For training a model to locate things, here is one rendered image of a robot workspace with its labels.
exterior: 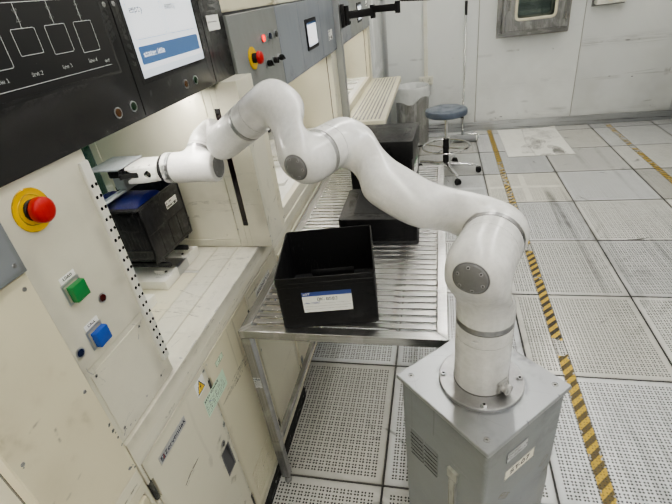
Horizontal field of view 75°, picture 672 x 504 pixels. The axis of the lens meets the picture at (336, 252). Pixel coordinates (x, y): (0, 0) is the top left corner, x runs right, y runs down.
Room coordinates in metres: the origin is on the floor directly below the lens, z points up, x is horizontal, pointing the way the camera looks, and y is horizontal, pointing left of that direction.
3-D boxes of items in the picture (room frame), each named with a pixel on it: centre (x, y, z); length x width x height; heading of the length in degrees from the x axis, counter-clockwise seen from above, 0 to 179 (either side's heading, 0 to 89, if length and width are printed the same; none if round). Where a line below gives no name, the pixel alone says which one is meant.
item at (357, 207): (1.55, -0.20, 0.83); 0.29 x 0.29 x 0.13; 75
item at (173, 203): (1.25, 0.58, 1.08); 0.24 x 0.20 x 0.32; 164
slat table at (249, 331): (1.57, -0.14, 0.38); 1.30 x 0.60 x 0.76; 165
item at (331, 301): (1.12, 0.03, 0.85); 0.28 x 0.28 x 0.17; 84
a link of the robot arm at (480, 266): (0.69, -0.28, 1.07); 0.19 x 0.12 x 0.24; 144
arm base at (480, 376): (0.72, -0.30, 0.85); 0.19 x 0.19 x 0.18
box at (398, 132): (1.95, -0.29, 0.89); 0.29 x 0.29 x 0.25; 71
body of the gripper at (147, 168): (1.22, 0.48, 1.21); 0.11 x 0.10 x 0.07; 74
